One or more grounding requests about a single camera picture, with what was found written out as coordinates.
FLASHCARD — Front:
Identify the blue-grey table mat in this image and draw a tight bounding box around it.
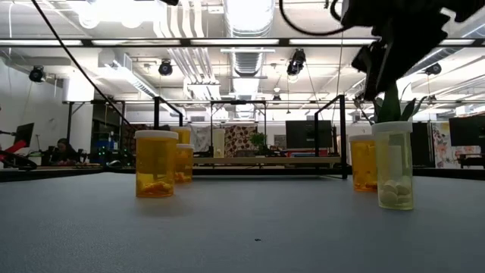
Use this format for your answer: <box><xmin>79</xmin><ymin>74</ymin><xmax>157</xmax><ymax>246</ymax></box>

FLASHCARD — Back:
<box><xmin>0</xmin><ymin>172</ymin><xmax>485</xmax><ymax>273</ymax></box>

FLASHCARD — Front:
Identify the slim pale yellow pill bottle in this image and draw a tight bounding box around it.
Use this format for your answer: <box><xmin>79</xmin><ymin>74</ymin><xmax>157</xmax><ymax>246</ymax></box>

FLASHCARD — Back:
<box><xmin>371</xmin><ymin>121</ymin><xmax>415</xmax><ymax>211</ymax></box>

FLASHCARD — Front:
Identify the floral patterned cloth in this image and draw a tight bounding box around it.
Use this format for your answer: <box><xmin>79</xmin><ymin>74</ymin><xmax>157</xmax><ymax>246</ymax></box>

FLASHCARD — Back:
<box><xmin>431</xmin><ymin>121</ymin><xmax>458</xmax><ymax>169</ymax></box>

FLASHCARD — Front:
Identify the wooden shelf black metal frame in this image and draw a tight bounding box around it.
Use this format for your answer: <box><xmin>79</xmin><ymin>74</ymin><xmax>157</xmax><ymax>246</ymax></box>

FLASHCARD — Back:
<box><xmin>152</xmin><ymin>94</ymin><xmax>348</xmax><ymax>180</ymax></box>

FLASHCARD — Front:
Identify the black background monitor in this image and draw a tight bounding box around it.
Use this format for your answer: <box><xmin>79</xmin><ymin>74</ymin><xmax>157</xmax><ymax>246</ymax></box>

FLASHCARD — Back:
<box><xmin>449</xmin><ymin>115</ymin><xmax>485</xmax><ymax>148</ymax></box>
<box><xmin>14</xmin><ymin>122</ymin><xmax>35</xmax><ymax>149</ymax></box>
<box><xmin>284</xmin><ymin>120</ymin><xmax>334</xmax><ymax>149</ymax></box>

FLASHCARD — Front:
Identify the silver ceiling air duct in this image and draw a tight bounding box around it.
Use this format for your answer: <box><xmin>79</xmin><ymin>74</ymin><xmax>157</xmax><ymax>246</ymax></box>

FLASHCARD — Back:
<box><xmin>223</xmin><ymin>0</ymin><xmax>276</xmax><ymax>122</ymax></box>

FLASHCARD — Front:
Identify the red background machine part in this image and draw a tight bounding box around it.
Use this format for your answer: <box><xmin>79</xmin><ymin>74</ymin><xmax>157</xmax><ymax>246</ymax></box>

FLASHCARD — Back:
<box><xmin>0</xmin><ymin>139</ymin><xmax>30</xmax><ymax>157</ymax></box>

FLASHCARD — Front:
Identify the person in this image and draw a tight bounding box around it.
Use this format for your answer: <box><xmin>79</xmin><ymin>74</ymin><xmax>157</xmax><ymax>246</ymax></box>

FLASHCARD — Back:
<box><xmin>48</xmin><ymin>137</ymin><xmax>83</xmax><ymax>166</ymax></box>

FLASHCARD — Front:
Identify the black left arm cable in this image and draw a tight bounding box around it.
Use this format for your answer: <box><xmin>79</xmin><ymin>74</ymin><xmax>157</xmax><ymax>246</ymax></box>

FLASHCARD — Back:
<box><xmin>30</xmin><ymin>0</ymin><xmax>133</xmax><ymax>130</ymax></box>

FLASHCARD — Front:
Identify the brown patterned cloth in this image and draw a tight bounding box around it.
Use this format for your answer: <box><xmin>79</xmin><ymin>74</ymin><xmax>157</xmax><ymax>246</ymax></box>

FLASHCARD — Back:
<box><xmin>223</xmin><ymin>124</ymin><xmax>258</xmax><ymax>158</ymax></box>

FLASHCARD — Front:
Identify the black background rig frame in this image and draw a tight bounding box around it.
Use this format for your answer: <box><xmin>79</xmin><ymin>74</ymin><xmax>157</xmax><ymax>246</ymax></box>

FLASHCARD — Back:
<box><xmin>210</xmin><ymin>99</ymin><xmax>268</xmax><ymax>156</ymax></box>

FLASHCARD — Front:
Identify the large orange pill bottle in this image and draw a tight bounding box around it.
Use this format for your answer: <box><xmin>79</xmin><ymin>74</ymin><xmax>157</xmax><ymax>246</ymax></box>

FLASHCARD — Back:
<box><xmin>133</xmin><ymin>130</ymin><xmax>180</xmax><ymax>199</ymax></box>
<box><xmin>175</xmin><ymin>143</ymin><xmax>196</xmax><ymax>184</ymax></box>

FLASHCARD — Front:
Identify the small green background plant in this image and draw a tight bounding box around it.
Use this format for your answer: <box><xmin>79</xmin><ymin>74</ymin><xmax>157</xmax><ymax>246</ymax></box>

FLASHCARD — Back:
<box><xmin>249</xmin><ymin>131</ymin><xmax>268</xmax><ymax>151</ymax></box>

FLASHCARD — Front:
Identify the snake plant in white pot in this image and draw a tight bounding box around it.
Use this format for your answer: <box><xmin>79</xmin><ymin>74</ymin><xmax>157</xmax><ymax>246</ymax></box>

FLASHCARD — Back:
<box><xmin>373</xmin><ymin>81</ymin><xmax>428</xmax><ymax>124</ymax></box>

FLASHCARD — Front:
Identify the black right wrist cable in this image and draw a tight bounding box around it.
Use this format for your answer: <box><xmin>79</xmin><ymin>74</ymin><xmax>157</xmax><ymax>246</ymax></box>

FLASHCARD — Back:
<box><xmin>278</xmin><ymin>0</ymin><xmax>353</xmax><ymax>38</ymax></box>

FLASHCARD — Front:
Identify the white cylinder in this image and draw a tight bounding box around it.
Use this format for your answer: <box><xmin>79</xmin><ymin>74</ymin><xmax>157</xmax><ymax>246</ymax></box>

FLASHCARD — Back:
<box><xmin>348</xmin><ymin>133</ymin><xmax>379</xmax><ymax>193</ymax></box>
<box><xmin>169</xmin><ymin>126</ymin><xmax>192</xmax><ymax>146</ymax></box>

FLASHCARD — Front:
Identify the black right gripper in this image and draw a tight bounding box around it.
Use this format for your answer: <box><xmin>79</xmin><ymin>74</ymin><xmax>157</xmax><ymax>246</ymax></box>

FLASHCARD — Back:
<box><xmin>340</xmin><ymin>0</ymin><xmax>452</xmax><ymax>100</ymax></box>

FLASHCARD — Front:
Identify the black background panel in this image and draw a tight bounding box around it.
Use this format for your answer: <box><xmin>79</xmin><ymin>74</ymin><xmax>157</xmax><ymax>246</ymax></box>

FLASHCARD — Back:
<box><xmin>411</xmin><ymin>121</ymin><xmax>435</xmax><ymax>168</ymax></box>

